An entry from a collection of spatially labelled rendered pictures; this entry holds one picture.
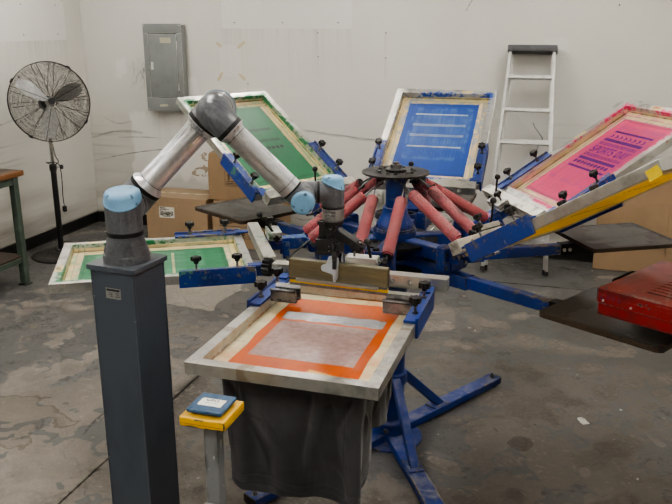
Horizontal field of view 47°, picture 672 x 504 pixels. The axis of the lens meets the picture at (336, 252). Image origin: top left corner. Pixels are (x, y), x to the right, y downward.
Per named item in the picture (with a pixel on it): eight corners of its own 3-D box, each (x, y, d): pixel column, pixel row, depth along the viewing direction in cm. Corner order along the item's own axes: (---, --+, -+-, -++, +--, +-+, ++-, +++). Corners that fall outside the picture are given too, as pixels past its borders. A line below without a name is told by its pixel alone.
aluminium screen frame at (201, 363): (378, 401, 211) (378, 388, 209) (184, 373, 227) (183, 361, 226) (431, 304, 283) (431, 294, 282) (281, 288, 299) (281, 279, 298)
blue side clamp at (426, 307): (417, 339, 255) (418, 319, 253) (402, 337, 256) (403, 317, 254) (434, 308, 282) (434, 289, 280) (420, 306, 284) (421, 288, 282)
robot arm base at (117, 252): (93, 263, 248) (90, 233, 245) (122, 250, 261) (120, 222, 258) (132, 268, 242) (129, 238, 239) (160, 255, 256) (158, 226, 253)
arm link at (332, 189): (319, 173, 263) (344, 173, 263) (319, 205, 266) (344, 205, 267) (319, 178, 256) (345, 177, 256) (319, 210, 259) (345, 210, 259)
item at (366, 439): (363, 509, 234) (364, 381, 222) (351, 507, 235) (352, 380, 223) (397, 435, 277) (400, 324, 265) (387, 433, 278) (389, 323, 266)
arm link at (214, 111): (209, 87, 232) (324, 200, 243) (213, 84, 243) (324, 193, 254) (183, 115, 234) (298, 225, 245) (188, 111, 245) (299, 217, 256)
